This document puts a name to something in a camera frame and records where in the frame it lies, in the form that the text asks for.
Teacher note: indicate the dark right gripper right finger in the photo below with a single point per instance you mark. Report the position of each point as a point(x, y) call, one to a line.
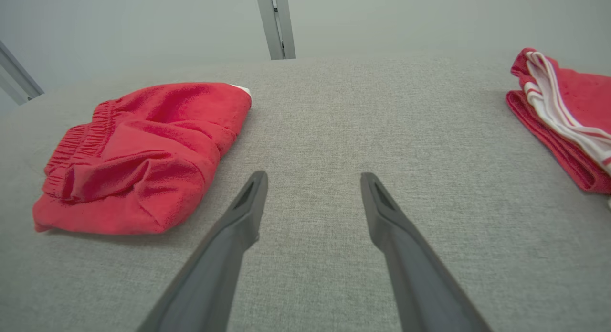
point(410, 270)

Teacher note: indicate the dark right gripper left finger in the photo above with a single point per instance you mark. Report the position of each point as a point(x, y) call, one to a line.
point(224, 255)

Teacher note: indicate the red shorts with white stripes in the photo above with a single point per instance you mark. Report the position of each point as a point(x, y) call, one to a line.
point(152, 155)

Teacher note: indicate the red jersey with white trim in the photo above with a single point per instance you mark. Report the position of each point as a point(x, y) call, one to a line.
point(573, 102)

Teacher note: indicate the grey fabric sofa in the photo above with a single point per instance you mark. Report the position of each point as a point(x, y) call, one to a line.
point(310, 131)

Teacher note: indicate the grey aluminium frame post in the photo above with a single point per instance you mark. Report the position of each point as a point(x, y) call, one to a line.
point(276, 26)
point(19, 81)

